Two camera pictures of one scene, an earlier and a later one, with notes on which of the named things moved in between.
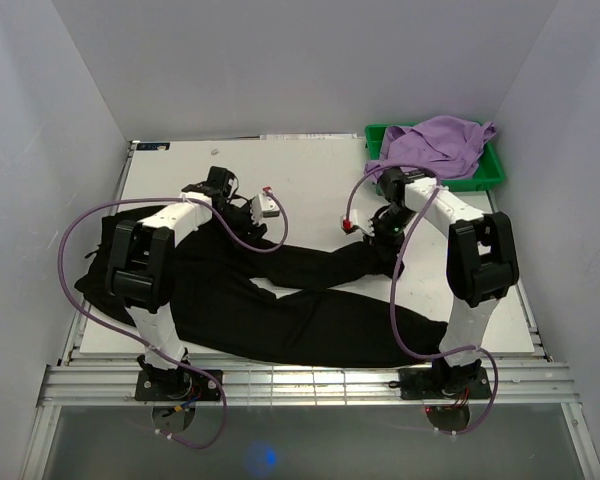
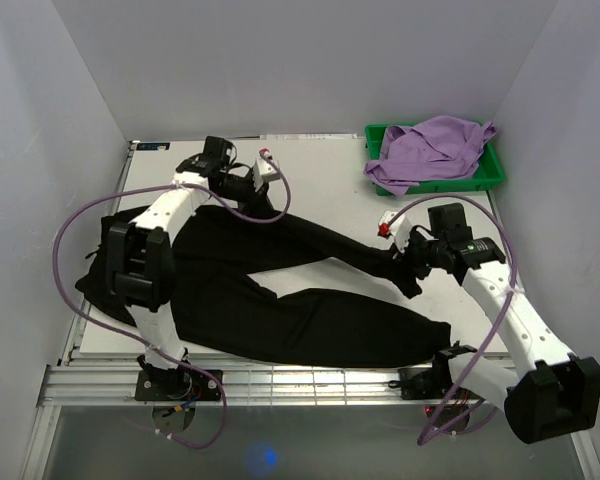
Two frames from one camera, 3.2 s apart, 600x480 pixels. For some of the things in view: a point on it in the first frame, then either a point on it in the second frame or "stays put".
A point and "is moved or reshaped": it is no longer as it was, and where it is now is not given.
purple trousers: x=446 y=146 stays put
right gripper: x=380 y=239 to x=414 y=237
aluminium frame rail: x=93 y=383 stays put
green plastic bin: x=490 y=171 stays put
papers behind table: x=305 y=137 stays put
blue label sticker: x=153 y=146 stays put
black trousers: x=221 y=313 is moved or reshaped
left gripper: x=256 y=233 to x=257 y=201
